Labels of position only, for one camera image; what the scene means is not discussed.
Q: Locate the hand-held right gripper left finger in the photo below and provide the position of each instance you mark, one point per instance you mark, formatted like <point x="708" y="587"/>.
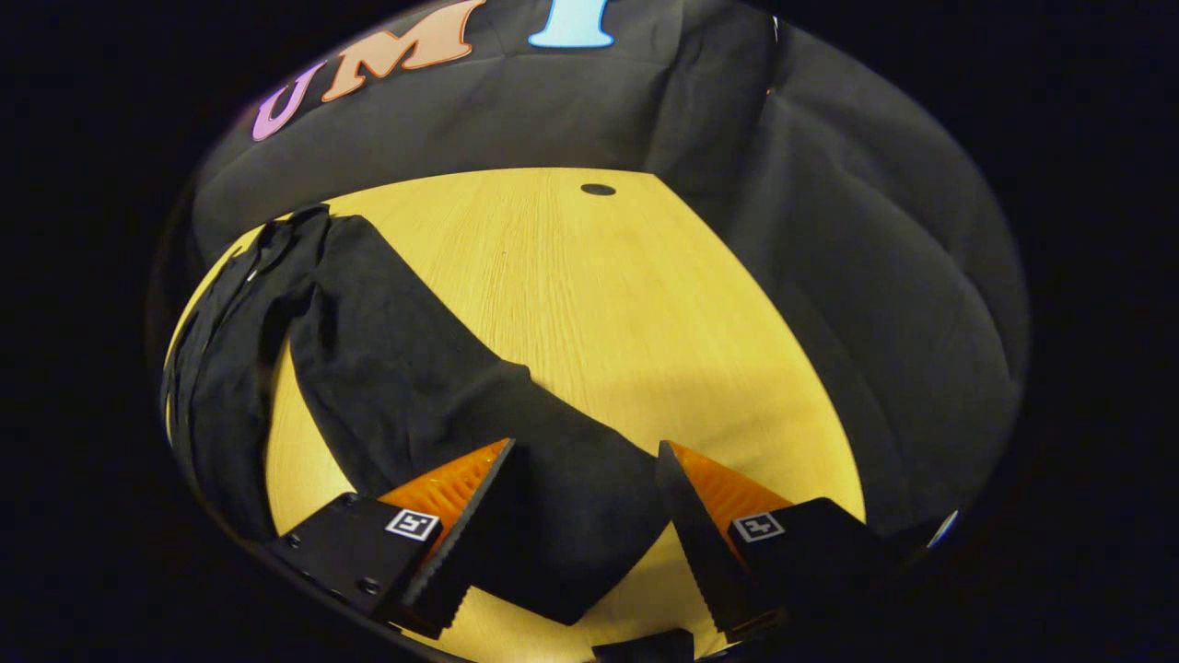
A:
<point x="470" y="543"/>

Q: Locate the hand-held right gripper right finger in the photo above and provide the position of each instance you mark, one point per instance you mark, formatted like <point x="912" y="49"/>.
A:
<point x="700" y="552"/>

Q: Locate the black buttoned cardigan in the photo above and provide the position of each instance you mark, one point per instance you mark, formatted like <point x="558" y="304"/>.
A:
<point x="396" y="368"/>

